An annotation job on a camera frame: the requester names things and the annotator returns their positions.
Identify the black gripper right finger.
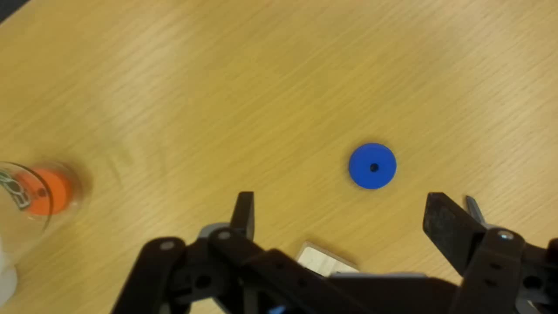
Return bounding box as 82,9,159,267
422,192,523,314

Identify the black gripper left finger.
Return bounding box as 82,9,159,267
202,192,326,314

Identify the blue ring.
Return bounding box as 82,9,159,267
347,141,399,192

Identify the orange ring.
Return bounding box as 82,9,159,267
25,168,77,218

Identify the clear plastic cup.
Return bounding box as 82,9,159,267
0,162,82,265

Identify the white paper cup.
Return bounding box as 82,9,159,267
0,246,19,307

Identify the wooden number peg board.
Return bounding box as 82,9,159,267
297,243,356,276

